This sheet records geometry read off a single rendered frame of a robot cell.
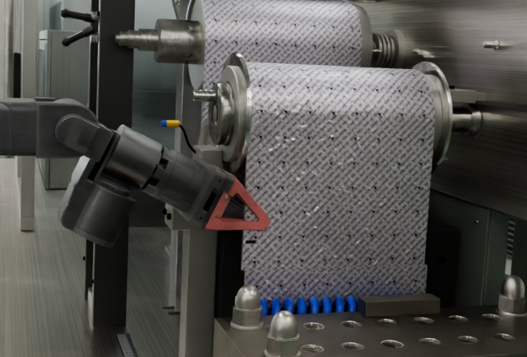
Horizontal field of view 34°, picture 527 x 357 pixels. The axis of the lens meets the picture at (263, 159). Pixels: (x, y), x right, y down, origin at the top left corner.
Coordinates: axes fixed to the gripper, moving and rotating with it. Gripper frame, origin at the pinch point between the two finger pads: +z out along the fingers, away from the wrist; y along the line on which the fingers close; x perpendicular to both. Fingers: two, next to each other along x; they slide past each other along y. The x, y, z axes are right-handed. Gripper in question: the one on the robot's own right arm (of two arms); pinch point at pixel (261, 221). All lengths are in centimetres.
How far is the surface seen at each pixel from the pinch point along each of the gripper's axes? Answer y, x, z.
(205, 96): -5.4, 10.1, -11.4
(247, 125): 1.1, 9.1, -7.2
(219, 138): -3.6, 6.4, -8.0
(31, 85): -102, -2, -25
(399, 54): -27.6, 30.9, 17.9
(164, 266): -68, -20, 11
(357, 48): -23.6, 27.6, 9.7
